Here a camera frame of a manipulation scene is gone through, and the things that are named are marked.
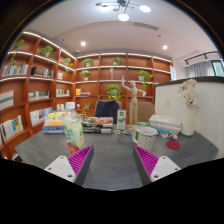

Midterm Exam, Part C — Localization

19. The black track light rail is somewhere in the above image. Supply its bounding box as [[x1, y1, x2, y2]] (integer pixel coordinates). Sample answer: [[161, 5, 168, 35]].
[[184, 50, 221, 66]]

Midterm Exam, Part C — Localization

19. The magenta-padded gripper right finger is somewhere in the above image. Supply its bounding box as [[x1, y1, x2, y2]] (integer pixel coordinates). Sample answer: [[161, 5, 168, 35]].
[[132, 144, 182, 187]]

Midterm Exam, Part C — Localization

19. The dark blue chair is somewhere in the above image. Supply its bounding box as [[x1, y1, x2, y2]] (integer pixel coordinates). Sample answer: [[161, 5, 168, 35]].
[[94, 99, 120, 125]]

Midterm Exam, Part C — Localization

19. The tan chair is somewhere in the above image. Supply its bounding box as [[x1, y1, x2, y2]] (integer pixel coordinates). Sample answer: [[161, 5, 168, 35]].
[[128, 101, 156, 125]]

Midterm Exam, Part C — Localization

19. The ceiling chandelier with round lamps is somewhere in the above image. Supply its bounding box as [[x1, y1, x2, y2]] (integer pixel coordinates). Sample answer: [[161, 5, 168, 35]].
[[94, 0, 152, 22]]

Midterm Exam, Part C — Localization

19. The tall white vase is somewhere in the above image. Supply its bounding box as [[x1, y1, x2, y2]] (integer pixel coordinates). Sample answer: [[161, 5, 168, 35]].
[[180, 103, 198, 137]]

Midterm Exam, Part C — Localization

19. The white mug with triangle pattern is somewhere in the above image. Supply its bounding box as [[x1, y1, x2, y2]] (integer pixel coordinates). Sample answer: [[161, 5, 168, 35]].
[[132, 126, 159, 154]]

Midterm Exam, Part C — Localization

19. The small green white carton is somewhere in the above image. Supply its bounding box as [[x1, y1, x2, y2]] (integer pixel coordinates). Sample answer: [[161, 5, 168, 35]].
[[116, 109, 127, 131]]

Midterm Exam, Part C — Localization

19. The green white flat box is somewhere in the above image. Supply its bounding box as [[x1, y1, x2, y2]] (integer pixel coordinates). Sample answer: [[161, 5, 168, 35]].
[[135, 121, 152, 128]]

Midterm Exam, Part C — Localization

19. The clear drink bottle white cap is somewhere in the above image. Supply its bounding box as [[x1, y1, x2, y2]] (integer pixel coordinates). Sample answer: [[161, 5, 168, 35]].
[[62, 101, 86, 155]]

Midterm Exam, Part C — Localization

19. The wooden shelf unit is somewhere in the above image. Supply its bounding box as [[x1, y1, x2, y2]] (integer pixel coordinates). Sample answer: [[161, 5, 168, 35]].
[[0, 30, 174, 161]]

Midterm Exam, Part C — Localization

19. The pink and white flower bouquet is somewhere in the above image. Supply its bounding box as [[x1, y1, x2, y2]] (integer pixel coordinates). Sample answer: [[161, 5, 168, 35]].
[[178, 78, 200, 108]]

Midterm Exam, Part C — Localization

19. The wooden artist mannequin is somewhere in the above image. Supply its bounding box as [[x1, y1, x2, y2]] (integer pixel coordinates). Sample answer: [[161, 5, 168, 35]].
[[120, 75, 147, 128]]

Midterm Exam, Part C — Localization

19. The dark framed window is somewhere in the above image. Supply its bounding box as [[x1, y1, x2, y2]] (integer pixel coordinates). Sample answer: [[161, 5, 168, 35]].
[[211, 59, 224, 78]]

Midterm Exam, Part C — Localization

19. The ceiling air vent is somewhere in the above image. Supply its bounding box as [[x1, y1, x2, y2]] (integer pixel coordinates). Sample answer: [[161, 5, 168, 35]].
[[133, 21, 159, 32]]

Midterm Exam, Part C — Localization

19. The stack of colourful books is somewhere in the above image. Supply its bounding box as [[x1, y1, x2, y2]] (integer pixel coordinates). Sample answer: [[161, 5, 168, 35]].
[[41, 111, 68, 135]]

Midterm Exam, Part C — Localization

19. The white box stack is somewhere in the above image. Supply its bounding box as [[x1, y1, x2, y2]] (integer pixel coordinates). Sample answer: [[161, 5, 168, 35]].
[[148, 114, 183, 135]]

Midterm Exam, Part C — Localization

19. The grey window curtain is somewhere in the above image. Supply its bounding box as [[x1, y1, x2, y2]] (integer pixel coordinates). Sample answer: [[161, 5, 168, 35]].
[[186, 60, 214, 78]]

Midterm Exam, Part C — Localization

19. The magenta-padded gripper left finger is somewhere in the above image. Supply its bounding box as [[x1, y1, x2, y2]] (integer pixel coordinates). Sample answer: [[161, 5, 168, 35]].
[[43, 144, 95, 187]]

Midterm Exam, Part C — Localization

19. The flat round red coaster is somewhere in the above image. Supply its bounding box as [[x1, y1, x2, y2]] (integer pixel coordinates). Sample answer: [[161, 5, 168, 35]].
[[166, 139, 182, 150]]

